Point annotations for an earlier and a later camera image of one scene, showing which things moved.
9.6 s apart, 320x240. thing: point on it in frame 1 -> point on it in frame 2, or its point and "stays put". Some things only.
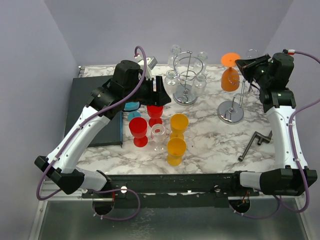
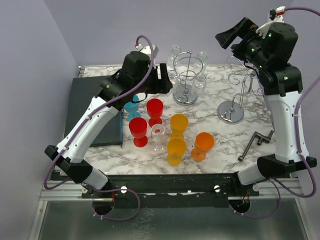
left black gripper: (159, 97) -> (162, 85)
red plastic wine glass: (155, 112) stays put
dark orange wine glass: (230, 78) -> (204, 142)
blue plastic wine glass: (132, 106) stays put
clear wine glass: (158, 132) stays put
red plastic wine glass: (138, 126) stays put
